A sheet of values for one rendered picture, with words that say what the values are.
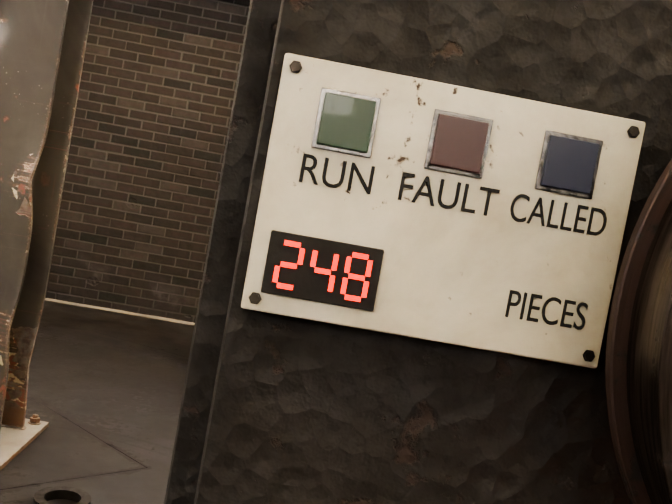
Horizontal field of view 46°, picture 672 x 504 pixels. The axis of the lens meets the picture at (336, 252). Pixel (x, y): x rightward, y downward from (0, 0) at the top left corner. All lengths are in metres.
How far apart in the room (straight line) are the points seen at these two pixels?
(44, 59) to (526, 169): 2.67
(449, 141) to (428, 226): 0.06
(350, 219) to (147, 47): 6.21
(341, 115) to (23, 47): 2.66
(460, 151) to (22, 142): 2.65
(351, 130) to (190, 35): 6.17
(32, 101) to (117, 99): 3.62
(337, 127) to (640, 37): 0.23
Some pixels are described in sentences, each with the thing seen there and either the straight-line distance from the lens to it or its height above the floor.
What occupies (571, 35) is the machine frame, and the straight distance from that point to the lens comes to 0.62.
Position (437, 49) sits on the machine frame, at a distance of 0.59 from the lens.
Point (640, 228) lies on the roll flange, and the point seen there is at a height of 1.16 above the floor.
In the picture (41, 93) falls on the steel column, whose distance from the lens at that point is 3.12.
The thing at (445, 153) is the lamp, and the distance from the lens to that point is 0.56.
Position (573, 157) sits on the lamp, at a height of 1.21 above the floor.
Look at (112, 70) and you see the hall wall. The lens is 6.76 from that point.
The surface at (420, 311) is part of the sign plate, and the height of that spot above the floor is 1.08.
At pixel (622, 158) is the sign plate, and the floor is 1.21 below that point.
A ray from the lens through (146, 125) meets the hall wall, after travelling 6.65.
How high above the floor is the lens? 1.14
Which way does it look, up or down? 3 degrees down
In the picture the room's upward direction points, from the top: 10 degrees clockwise
